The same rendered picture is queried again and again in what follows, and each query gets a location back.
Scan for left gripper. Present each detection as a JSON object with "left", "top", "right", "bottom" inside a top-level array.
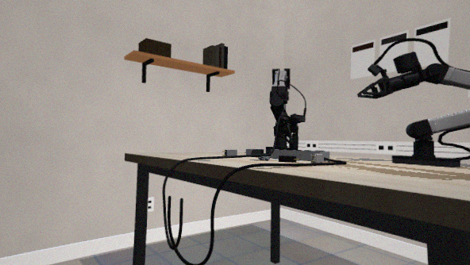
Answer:
[{"left": 357, "top": 64, "right": 405, "bottom": 98}]

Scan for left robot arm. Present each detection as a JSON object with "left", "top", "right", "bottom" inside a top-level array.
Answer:
[{"left": 368, "top": 52, "right": 470, "bottom": 162}]

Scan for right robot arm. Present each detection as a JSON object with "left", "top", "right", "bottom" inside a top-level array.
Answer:
[{"left": 270, "top": 68, "right": 306, "bottom": 149}]

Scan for black two-pin plug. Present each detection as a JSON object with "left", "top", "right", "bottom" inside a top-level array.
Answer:
[{"left": 279, "top": 156, "right": 300, "bottom": 163}]

